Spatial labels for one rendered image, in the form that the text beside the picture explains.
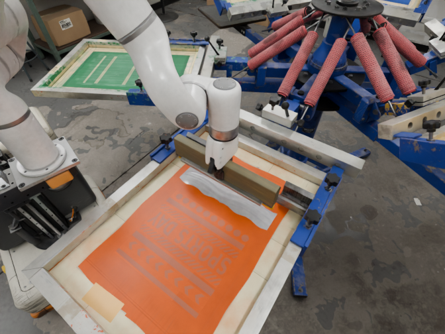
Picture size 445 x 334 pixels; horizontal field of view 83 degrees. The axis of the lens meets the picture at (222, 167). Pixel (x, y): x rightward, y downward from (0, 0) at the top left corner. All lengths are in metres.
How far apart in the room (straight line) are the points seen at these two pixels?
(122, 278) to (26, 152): 0.41
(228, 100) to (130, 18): 0.23
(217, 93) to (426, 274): 1.90
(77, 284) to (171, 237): 0.27
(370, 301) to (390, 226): 0.59
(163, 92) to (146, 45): 0.08
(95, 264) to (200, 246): 0.30
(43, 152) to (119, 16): 0.46
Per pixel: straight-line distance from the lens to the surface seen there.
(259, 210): 0.85
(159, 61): 0.50
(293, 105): 1.13
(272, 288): 0.72
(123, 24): 0.50
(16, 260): 1.88
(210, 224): 0.82
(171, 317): 0.74
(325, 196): 0.88
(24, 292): 1.76
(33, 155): 0.82
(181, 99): 0.50
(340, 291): 1.88
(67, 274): 0.87
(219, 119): 0.58
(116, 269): 0.82
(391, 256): 2.12
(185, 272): 0.77
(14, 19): 0.70
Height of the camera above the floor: 1.68
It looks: 49 degrees down
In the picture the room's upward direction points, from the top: straight up
